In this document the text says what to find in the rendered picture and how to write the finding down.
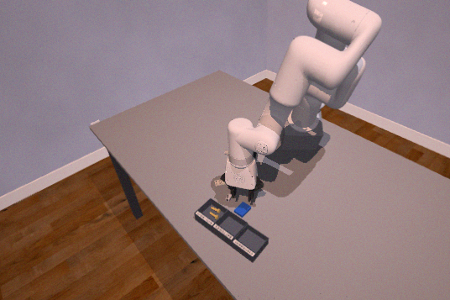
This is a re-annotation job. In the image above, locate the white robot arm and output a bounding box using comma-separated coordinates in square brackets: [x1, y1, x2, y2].
[224, 0, 382, 166]

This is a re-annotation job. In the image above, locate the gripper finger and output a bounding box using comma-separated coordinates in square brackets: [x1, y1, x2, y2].
[220, 173, 237, 198]
[248, 177, 264, 202]

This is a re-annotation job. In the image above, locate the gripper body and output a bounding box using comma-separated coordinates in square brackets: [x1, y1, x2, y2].
[225, 158, 258, 190]

